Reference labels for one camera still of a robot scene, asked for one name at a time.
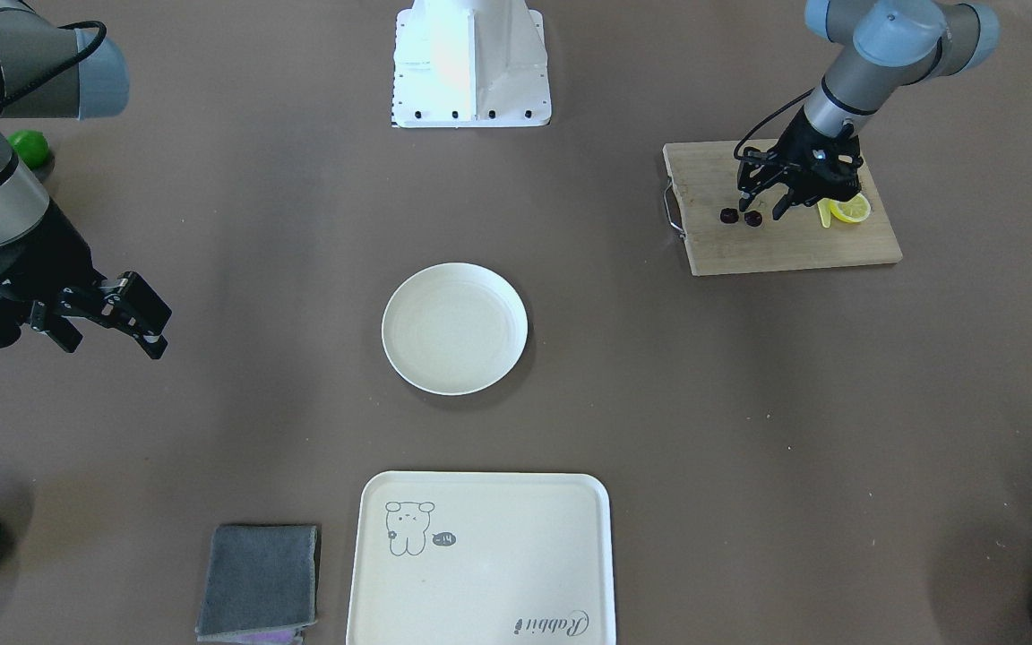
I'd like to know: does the yellow plastic knife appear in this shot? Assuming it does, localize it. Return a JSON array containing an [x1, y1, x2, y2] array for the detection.
[[816, 199, 834, 228]]

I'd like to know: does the cream round plate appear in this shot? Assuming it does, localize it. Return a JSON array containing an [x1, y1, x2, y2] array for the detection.
[[381, 262, 531, 396]]

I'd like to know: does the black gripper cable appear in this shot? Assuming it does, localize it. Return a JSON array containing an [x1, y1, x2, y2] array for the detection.
[[0, 20, 108, 117]]

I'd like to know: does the grey folded cloth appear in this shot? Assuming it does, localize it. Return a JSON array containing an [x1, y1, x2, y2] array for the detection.
[[195, 524, 318, 644]]

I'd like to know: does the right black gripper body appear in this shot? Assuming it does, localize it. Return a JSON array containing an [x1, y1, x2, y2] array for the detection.
[[0, 202, 104, 352]]

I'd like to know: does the white pedestal column base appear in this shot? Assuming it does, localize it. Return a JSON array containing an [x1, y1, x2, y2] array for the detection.
[[391, 1, 553, 128]]

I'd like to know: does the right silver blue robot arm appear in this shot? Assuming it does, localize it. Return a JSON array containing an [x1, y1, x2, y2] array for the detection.
[[0, 1, 172, 359]]

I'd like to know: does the green lime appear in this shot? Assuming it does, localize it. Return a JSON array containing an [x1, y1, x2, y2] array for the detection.
[[7, 128, 53, 170]]

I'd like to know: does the cream rabbit tray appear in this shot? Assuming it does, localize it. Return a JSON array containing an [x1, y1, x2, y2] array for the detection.
[[347, 472, 617, 644]]

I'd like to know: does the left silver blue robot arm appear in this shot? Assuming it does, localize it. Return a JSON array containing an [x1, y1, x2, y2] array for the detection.
[[770, 1, 1001, 219]]

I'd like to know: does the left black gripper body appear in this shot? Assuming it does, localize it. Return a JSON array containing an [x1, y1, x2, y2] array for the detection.
[[771, 112, 864, 202]]

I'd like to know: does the bamboo cutting board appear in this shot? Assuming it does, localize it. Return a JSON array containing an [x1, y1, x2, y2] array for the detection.
[[662, 142, 904, 275]]

